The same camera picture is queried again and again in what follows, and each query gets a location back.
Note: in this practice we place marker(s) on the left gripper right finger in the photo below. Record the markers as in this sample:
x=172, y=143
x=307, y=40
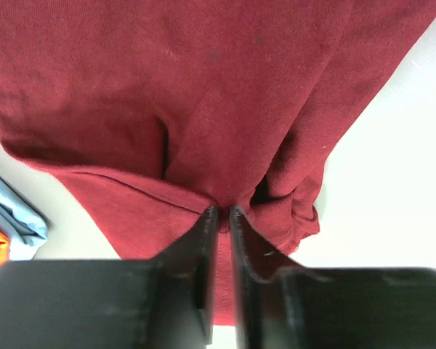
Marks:
x=264, y=294

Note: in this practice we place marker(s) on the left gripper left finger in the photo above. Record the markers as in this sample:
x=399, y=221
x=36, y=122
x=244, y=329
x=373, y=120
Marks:
x=182, y=299

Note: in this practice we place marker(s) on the dark red t-shirt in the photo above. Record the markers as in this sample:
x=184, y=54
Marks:
x=150, y=111

